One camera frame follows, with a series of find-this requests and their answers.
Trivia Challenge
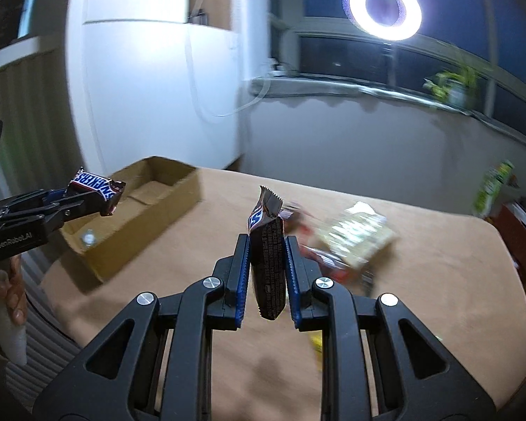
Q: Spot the snickers bar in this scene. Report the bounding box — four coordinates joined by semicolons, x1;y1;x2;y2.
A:
66;167;126;216
248;185;287;320

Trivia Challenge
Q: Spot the packaged sliced bread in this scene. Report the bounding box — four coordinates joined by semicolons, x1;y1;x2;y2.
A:
316;201;397;269

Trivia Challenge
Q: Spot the person's left hand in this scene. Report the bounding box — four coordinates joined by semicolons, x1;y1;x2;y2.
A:
0;255;27;326

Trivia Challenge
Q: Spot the colourful candy pile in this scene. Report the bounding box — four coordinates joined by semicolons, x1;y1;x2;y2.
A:
279;202;374;298

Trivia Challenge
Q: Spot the brown cardboard box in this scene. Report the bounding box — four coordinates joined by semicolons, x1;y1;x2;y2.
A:
60;156;202;282

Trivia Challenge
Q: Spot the white refrigerator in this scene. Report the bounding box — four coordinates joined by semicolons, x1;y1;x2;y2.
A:
65;0;241;174

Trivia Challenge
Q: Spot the green snack bag standing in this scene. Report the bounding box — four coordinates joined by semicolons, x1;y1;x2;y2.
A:
472;160;514;219

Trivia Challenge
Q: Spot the green potted plant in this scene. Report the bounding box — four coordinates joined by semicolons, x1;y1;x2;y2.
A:
423;64;478;109

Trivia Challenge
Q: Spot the white cable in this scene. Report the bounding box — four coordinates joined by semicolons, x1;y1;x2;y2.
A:
184;39;273;120

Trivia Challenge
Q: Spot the white ring light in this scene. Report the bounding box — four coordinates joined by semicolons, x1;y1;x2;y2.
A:
343;0;423;41

